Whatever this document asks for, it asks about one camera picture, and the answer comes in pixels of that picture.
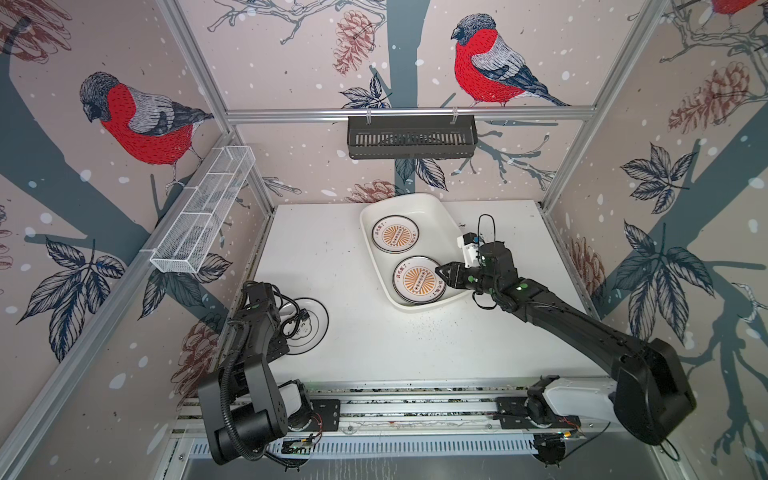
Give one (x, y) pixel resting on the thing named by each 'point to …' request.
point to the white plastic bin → (438, 230)
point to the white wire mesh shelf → (182, 249)
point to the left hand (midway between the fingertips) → (257, 336)
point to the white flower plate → (304, 323)
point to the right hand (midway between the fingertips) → (436, 273)
